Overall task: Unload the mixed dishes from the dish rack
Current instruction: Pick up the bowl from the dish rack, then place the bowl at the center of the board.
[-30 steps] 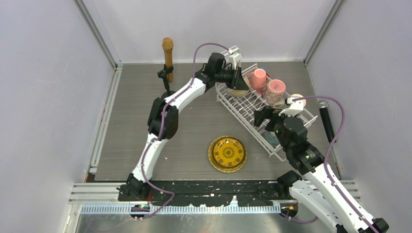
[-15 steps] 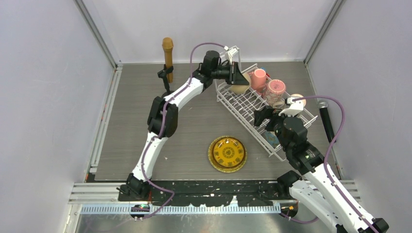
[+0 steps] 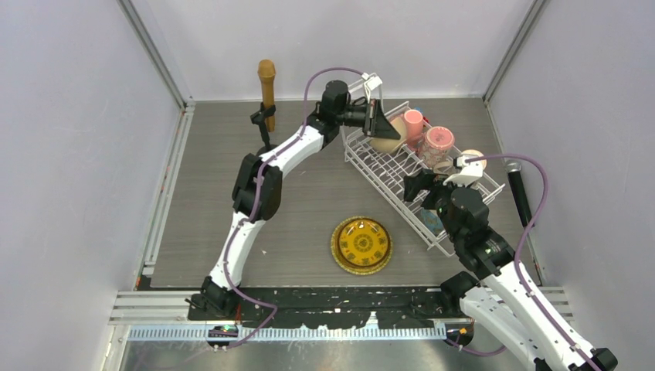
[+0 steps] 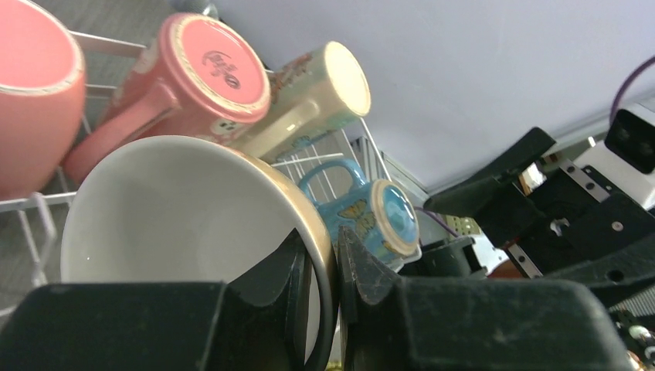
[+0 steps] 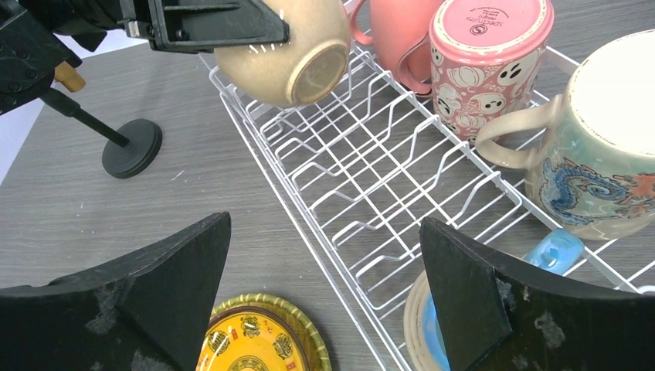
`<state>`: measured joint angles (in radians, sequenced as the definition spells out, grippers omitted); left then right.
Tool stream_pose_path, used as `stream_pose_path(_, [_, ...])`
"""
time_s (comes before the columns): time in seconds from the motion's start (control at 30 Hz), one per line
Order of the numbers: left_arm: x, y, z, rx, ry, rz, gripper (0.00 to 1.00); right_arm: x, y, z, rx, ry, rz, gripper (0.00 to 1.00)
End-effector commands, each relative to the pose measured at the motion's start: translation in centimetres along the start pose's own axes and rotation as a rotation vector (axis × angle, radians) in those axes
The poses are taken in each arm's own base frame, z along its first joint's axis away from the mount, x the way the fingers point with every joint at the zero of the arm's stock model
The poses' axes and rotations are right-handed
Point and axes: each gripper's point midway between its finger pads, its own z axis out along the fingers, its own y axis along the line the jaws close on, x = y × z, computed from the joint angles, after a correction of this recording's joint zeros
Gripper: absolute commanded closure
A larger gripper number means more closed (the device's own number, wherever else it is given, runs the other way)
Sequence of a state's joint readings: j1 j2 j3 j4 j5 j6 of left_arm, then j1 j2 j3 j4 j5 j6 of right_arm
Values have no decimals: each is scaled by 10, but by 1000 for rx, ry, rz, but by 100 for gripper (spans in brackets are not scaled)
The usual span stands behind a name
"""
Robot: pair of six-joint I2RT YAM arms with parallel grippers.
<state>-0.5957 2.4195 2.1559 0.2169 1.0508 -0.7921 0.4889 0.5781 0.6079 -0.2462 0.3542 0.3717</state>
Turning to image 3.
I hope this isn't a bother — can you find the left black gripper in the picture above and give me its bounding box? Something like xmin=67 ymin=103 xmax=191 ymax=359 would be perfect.
xmin=337 ymin=99 xmax=402 ymax=140

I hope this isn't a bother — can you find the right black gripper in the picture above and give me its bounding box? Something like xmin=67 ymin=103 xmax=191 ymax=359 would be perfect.
xmin=403 ymin=168 xmax=473 ymax=244

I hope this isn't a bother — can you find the beige ceramic bowl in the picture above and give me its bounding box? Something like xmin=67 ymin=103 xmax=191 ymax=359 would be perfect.
xmin=370 ymin=116 xmax=407 ymax=153

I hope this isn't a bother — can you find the yellow patterned plate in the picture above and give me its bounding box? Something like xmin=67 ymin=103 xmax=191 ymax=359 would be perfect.
xmin=338 ymin=221 xmax=391 ymax=268

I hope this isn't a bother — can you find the yellow woven bamboo plate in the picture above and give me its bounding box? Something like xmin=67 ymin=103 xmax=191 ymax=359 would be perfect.
xmin=330 ymin=216 xmax=394 ymax=277

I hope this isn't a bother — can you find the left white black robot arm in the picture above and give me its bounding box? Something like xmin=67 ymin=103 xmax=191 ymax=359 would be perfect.
xmin=190 ymin=74 xmax=400 ymax=320

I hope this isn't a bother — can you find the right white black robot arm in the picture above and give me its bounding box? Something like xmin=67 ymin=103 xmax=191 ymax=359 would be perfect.
xmin=403 ymin=169 xmax=618 ymax=370

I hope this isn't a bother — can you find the pink plastic cup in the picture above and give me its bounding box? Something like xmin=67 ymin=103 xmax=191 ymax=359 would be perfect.
xmin=402 ymin=109 xmax=424 ymax=148

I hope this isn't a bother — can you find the blue patterned bowl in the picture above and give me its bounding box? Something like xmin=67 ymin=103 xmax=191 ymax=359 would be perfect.
xmin=420 ymin=209 xmax=443 ymax=235

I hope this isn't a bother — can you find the pink floral cup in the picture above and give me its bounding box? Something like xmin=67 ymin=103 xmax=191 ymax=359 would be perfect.
xmin=418 ymin=126 xmax=455 ymax=168

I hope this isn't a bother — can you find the cream floral cup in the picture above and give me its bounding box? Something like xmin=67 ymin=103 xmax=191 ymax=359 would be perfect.
xmin=461 ymin=149 xmax=487 ymax=169

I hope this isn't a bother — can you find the black silver microphone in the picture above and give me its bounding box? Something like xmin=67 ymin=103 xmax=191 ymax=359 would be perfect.
xmin=504 ymin=160 xmax=533 ymax=227

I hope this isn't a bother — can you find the brown microphone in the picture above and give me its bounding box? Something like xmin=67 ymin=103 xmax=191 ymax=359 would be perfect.
xmin=257 ymin=60 xmax=277 ymax=109

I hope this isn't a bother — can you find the white wire dish rack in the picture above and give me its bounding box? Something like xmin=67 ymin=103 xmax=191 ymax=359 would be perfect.
xmin=341 ymin=77 xmax=506 ymax=257

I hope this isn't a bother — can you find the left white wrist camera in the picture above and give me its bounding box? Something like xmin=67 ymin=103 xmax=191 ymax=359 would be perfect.
xmin=361 ymin=73 xmax=383 ymax=101

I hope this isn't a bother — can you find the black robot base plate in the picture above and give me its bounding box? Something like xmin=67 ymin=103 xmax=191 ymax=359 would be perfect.
xmin=186 ymin=287 xmax=472 ymax=329

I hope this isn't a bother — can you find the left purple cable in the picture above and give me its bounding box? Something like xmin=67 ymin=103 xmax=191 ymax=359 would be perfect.
xmin=219 ymin=66 xmax=367 ymax=350

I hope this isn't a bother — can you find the purple cable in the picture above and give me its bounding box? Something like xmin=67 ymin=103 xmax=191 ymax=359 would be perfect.
xmin=219 ymin=66 xmax=367 ymax=350
xmin=443 ymin=154 xmax=605 ymax=371

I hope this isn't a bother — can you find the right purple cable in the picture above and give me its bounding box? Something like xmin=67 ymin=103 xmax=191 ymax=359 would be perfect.
xmin=443 ymin=154 xmax=605 ymax=371

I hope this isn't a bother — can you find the left aluminium rail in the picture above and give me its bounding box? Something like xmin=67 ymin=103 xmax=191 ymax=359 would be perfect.
xmin=134 ymin=99 xmax=196 ymax=290

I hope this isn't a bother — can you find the slotted cable duct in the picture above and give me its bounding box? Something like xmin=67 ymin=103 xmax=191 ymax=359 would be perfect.
xmin=127 ymin=324 xmax=446 ymax=342

